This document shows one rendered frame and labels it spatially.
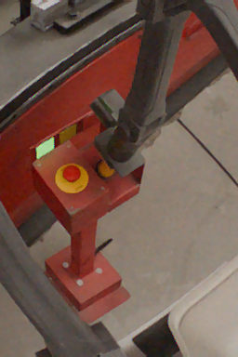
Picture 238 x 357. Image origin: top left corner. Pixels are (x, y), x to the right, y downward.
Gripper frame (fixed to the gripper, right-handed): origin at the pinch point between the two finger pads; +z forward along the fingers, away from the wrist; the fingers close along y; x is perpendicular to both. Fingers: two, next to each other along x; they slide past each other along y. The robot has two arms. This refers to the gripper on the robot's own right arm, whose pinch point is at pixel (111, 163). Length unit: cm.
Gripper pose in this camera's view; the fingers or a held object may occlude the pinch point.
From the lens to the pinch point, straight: 137.8
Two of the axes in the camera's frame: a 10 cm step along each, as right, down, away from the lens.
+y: -5.7, -8.1, 1.1
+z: -2.3, 2.8, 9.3
